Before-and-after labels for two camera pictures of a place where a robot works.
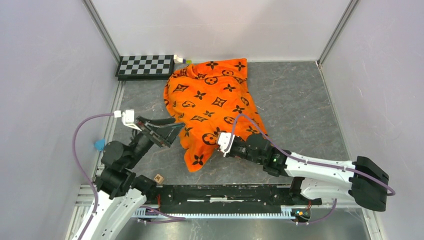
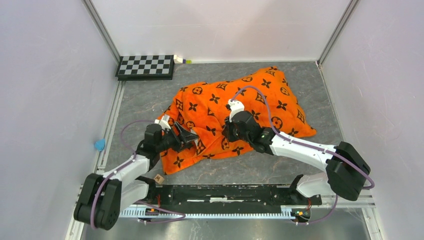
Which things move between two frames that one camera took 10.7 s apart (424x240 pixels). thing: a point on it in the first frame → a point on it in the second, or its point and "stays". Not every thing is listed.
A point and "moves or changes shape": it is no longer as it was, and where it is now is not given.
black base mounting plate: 228,198 stays
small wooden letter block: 159,178 stays
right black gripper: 230,153 → 227,132
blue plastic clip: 100,144 stays
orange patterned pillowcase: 209,98 moves or changes shape
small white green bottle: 180,60 stays
